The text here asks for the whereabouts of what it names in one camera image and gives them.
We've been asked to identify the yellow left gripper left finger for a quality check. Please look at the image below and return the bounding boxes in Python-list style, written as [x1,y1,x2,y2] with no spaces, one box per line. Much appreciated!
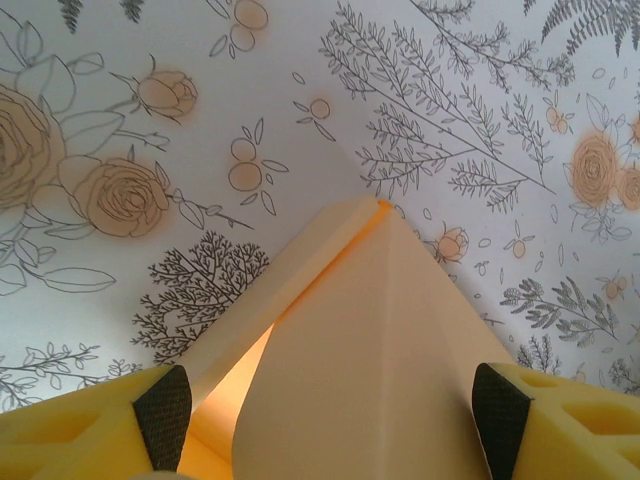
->
[0,364,194,480]

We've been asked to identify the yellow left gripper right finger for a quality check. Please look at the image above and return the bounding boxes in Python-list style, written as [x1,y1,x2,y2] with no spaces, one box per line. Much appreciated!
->
[472,362,640,480]

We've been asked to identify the yellow paper box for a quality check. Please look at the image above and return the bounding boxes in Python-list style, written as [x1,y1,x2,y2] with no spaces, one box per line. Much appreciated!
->
[174,196,516,480]

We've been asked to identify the floral patterned table cover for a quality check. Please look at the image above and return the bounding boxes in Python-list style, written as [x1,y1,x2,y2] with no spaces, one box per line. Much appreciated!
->
[0,0,640,416]

